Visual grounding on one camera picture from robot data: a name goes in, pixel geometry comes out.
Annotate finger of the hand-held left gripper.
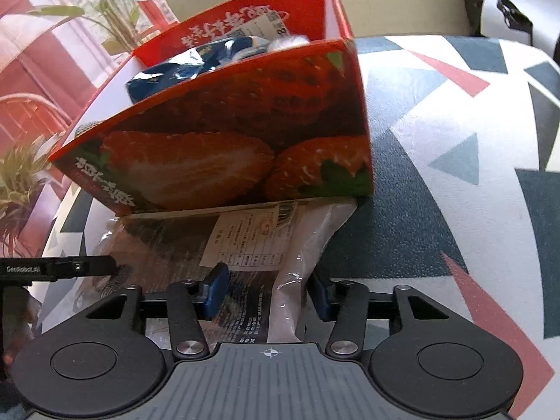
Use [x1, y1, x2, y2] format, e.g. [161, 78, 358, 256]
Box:
[48, 255, 121, 279]

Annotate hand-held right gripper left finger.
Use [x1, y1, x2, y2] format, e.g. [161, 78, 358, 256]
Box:
[83, 262, 231, 359]

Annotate red strawberry cardboard box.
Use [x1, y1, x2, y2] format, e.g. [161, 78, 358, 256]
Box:
[47, 0, 375, 219]

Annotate black exercise bike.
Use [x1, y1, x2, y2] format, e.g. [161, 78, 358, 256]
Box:
[464, 0, 534, 47]

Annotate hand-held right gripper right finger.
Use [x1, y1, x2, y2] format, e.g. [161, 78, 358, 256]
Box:
[308, 271, 464, 357]

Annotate geometric patterned tablecloth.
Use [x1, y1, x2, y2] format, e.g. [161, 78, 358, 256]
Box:
[41, 35, 560, 420]

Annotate clear plastic bread packet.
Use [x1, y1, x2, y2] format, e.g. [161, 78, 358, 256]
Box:
[72, 197, 357, 346]

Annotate blue snack packet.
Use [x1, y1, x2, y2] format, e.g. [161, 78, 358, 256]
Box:
[126, 35, 270, 106]

